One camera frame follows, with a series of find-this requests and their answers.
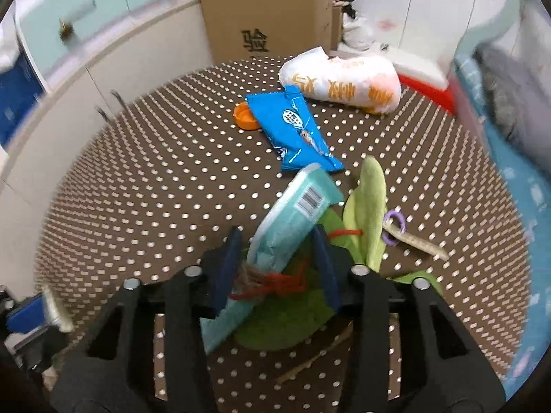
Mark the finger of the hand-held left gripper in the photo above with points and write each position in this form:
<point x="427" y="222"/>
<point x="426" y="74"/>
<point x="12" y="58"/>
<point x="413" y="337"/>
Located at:
<point x="34" y="348"/>
<point x="26" y="314"/>

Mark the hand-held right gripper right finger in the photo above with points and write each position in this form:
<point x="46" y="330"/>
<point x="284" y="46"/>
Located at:
<point x="325" y="266"/>

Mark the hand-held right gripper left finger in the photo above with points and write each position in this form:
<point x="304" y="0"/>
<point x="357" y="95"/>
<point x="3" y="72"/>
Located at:
<point x="228" y="266"/>

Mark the silver foil wrapper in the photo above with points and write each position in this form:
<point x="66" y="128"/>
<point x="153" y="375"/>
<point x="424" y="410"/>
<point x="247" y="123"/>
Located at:
<point x="56" y="309"/>

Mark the pale teal tissue packet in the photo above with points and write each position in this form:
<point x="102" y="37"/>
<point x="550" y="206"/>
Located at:
<point x="288" y="219"/>

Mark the green felt leaf garland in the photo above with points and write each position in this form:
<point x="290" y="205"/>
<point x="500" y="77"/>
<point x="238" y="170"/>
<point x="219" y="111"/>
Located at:
<point x="372" y="206"/>

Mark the blue snack wrapper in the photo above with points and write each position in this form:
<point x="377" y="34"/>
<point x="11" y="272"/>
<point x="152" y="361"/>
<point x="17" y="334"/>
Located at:
<point x="284" y="124"/>

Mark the orange bottle cap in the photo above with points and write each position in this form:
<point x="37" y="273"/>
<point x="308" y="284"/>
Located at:
<point x="242" y="117"/>

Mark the white orange-print plastic bag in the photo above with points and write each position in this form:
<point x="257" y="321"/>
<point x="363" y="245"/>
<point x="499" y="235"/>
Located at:
<point x="344" y="77"/>

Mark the brown polka dot tablecloth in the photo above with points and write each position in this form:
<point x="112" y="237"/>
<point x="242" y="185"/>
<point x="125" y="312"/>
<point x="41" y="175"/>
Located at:
<point x="172" y="180"/>

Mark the white low cabinet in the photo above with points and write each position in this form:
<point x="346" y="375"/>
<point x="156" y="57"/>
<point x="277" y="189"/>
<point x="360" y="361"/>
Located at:
<point x="51" y="137"/>

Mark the blue candy-print bedsheet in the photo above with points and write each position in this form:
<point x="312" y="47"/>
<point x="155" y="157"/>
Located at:
<point x="529" y="206"/>

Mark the blue shopping bag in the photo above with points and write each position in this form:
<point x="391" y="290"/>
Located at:
<point x="17" y="94"/>

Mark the white board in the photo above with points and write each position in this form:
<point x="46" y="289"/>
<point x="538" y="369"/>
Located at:
<point x="417" y="64"/>

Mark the white translucent plastic bag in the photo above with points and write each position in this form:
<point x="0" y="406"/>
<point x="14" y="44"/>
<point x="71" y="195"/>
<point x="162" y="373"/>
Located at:
<point x="359" y="30"/>

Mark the small cardboard box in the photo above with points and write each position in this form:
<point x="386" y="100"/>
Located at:
<point x="336" y="26"/>

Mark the faint pink butterfly sticker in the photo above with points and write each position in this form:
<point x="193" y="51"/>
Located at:
<point x="385" y="23"/>

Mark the grey duvet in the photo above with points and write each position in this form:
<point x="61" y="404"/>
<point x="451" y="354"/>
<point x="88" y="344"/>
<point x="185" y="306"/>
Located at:
<point x="516" y="94"/>

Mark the large cardboard box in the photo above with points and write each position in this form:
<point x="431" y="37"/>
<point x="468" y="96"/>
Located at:
<point x="267" y="8"/>

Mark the white paper bag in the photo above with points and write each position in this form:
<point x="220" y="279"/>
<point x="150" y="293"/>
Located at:
<point x="6" y="51"/>

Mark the white wardrobe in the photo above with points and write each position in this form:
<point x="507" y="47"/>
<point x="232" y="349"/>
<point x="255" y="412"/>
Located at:
<point x="430" y="8"/>

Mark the pinecone ornament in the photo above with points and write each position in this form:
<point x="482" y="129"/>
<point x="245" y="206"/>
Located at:
<point x="66" y="32"/>

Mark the teal bunk bed frame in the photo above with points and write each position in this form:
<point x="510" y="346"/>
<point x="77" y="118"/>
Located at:
<point x="486" y="30"/>

